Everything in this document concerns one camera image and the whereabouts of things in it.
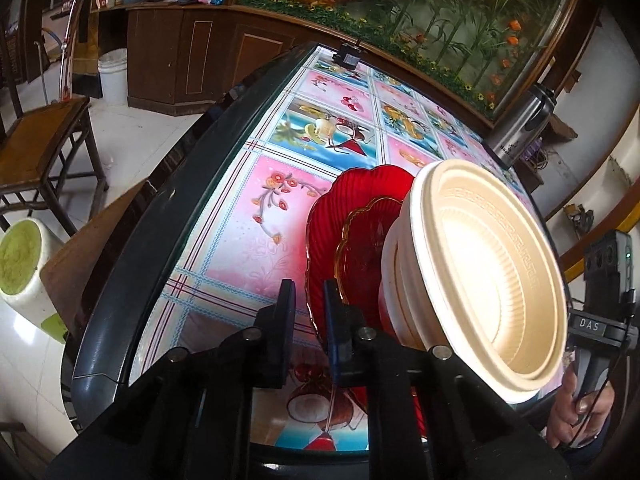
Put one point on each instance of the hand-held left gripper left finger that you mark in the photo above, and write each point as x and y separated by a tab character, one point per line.
280	340

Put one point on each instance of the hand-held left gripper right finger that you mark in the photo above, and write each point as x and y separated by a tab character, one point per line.
332	332

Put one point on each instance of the small red glass plate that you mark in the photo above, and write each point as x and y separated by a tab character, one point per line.
365	255

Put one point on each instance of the white disposable bowl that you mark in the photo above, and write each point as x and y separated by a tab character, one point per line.
407	280

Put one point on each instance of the large red glass plate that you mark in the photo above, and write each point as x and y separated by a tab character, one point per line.
325	220

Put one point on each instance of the person's right hand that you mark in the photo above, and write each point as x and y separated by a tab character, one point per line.
562	420

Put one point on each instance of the dark rimmed round table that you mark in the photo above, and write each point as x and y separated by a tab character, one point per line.
150	270

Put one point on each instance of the steel thermos kettle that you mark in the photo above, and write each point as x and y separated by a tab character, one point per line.
520	130

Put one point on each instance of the brown wooden stool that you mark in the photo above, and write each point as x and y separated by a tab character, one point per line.
85	255

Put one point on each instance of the green top white stool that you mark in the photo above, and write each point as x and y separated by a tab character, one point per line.
20	260

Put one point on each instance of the small black device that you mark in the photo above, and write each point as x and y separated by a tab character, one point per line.
346	56

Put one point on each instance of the dark wooden cabinet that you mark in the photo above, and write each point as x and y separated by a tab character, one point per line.
210	60

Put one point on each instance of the white plastic bucket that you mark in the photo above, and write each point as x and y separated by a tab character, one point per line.
112	80

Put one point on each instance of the wooden chair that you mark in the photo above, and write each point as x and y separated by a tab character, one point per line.
45	130

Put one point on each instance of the flower backdrop fish tank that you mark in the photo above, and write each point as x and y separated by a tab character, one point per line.
425	10

